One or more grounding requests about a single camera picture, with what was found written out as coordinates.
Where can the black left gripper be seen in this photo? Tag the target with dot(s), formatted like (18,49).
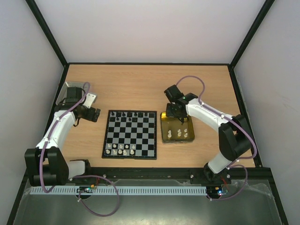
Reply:
(90,116)

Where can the white slotted cable duct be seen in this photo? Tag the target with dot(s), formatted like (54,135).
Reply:
(133,190)

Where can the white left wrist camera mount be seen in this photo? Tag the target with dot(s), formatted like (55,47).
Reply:
(90,99)

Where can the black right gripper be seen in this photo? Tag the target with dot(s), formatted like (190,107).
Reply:
(176,112)

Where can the left controller circuit board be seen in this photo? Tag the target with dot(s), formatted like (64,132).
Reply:
(86,189)

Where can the gold metal tin box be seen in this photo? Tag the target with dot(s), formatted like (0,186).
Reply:
(174,131)

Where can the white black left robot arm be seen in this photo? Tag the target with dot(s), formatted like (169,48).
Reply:
(45,164)

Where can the black silver chess board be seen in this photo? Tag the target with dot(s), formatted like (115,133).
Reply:
(138,136)

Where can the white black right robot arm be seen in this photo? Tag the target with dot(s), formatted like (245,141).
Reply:
(234,136)

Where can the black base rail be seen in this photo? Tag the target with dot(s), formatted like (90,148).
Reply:
(194,175)

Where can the silver metal tin lid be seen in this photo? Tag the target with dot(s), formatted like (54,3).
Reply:
(68,86)

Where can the right controller circuit board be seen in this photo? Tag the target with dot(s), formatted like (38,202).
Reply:
(216,192)

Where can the controller circuit board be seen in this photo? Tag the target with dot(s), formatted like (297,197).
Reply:
(216,192)
(86,189)

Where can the black enclosure frame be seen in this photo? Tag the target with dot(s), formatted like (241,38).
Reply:
(15,212)

